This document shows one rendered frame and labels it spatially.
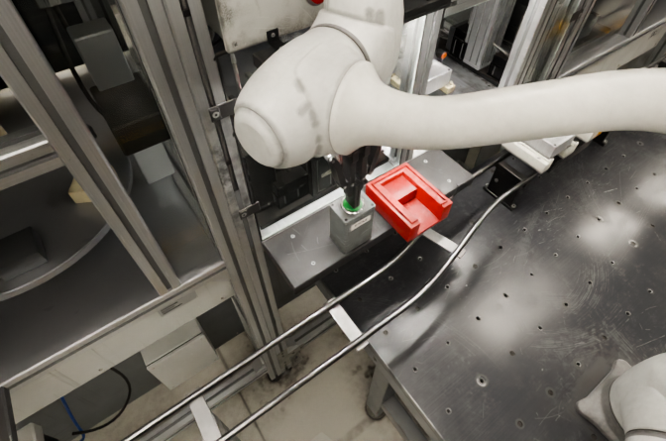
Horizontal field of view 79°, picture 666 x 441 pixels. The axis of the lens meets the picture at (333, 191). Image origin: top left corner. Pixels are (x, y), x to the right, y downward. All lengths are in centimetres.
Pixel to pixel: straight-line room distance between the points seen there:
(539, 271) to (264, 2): 100
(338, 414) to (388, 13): 145
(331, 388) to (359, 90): 143
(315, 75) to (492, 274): 91
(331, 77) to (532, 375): 89
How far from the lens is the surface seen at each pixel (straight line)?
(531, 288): 123
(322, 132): 41
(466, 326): 112
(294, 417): 171
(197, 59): 60
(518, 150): 127
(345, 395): 172
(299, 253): 89
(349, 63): 42
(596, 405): 114
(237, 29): 59
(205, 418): 91
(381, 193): 92
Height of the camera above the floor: 167
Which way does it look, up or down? 50 degrees down
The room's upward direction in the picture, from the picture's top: straight up
